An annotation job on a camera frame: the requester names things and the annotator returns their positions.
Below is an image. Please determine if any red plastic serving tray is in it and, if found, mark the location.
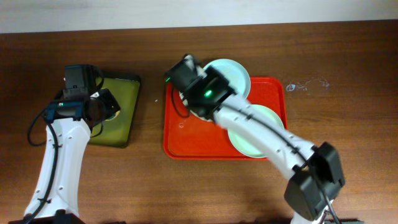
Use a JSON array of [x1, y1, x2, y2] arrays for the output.
[[164, 77, 287, 161]]

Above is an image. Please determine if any black tray with green liquid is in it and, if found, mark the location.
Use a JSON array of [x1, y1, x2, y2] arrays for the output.
[[89, 71, 141, 148]]

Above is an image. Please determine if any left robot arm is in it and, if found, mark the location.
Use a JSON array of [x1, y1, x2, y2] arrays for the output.
[[20, 64, 121, 223]]

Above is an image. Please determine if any pale green plate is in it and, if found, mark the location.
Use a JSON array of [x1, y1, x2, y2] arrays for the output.
[[228, 105, 285, 159]]

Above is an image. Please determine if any light blue top plate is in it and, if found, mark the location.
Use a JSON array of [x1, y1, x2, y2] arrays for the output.
[[204, 58, 251, 98]]

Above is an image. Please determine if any cream white plate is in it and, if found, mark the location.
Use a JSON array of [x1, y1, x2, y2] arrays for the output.
[[178, 91, 213, 122]]

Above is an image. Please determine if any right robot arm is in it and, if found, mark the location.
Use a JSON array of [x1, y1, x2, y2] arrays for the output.
[[165, 54, 345, 223]]

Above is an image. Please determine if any green and yellow sponge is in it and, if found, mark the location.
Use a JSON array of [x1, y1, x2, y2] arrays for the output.
[[106, 111, 120, 121]]

